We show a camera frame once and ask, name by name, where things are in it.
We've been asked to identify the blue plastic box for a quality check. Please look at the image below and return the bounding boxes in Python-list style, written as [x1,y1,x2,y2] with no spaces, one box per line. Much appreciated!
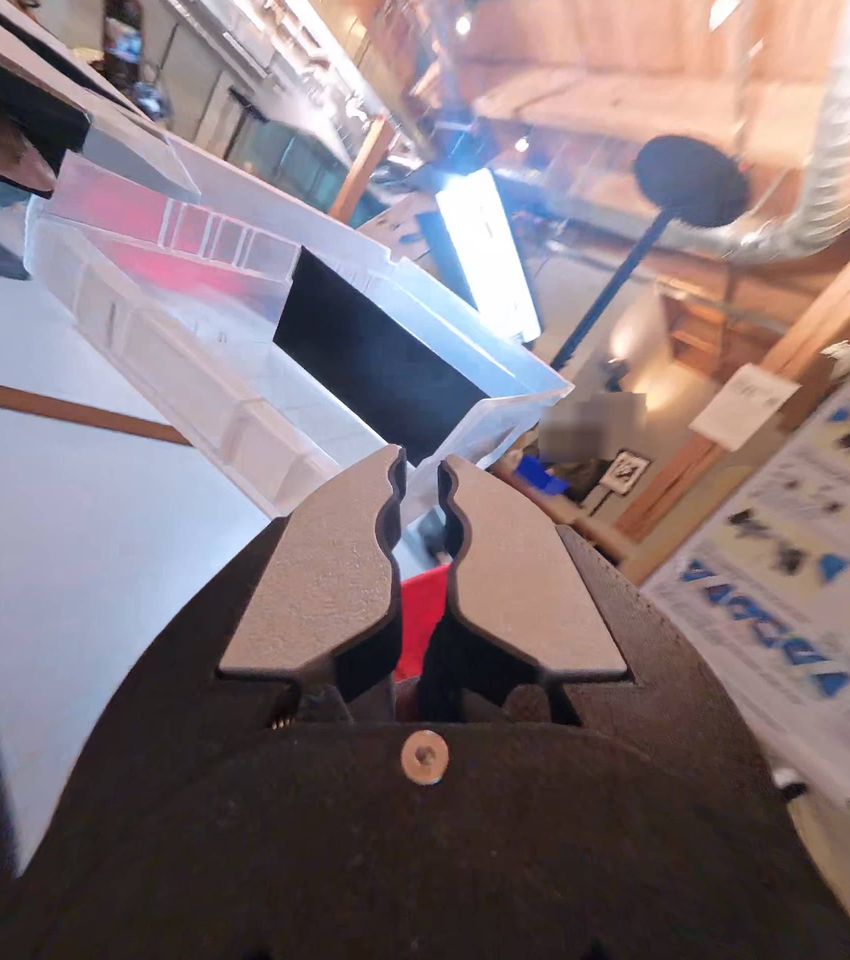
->
[513,453,570,498]

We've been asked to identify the black floor lamp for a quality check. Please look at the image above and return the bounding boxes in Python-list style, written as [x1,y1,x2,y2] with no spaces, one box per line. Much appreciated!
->
[547,133,753,374]

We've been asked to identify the printed instruction poster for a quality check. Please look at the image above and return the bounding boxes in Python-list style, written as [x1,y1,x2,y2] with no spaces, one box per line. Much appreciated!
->
[641,358,850,822]

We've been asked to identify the white paper sign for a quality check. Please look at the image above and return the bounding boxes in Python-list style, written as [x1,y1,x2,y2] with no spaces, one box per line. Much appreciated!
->
[689,363,802,453]

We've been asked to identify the red plastic bin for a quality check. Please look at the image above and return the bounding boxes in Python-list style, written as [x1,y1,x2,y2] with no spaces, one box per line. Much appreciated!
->
[393,564,453,682]

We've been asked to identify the silver air duct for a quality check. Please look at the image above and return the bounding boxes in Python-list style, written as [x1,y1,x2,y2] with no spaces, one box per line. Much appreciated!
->
[661,0,850,265]

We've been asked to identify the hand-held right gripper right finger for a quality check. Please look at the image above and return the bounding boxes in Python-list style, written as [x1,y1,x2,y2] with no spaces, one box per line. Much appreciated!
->
[436,453,630,708]

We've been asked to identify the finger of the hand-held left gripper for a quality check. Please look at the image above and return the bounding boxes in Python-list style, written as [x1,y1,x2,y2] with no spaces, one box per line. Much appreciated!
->
[82,112,202,205]

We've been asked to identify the black square marker tag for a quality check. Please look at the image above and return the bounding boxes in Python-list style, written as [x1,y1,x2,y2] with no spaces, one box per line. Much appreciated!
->
[602,448,652,498]

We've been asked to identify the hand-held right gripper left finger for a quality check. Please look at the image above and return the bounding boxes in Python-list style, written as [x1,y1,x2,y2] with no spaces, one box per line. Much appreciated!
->
[217,444,408,705]

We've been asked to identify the clear plastic bin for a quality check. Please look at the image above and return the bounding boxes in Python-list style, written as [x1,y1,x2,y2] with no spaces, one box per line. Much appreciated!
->
[22,112,576,520]

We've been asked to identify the studio light panel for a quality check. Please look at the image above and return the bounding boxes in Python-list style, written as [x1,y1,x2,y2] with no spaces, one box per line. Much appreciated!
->
[416,168,543,348]

